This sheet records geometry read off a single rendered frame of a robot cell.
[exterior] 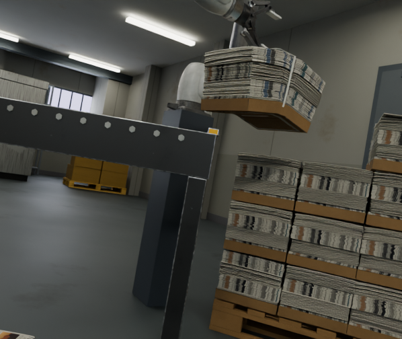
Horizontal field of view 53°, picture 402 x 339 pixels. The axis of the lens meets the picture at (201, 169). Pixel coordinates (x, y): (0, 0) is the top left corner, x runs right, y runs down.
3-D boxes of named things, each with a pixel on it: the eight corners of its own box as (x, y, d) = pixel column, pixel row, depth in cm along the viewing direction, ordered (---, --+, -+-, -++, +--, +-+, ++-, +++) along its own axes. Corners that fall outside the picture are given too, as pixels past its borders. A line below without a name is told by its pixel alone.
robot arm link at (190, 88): (176, 103, 223) (183, 64, 223) (208, 109, 223) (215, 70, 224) (175, 98, 207) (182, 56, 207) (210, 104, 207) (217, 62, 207)
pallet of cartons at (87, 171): (128, 195, 880) (134, 161, 881) (69, 187, 812) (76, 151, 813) (113, 190, 959) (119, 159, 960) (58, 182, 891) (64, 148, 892)
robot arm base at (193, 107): (159, 109, 215) (161, 99, 216) (194, 118, 227) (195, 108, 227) (175, 107, 200) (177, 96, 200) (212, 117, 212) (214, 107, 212)
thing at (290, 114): (257, 129, 181) (261, 121, 182) (307, 133, 158) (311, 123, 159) (233, 114, 172) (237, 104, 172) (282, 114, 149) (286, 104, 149)
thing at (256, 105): (230, 112, 171) (230, 102, 171) (279, 114, 148) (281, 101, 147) (199, 109, 162) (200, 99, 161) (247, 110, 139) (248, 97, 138)
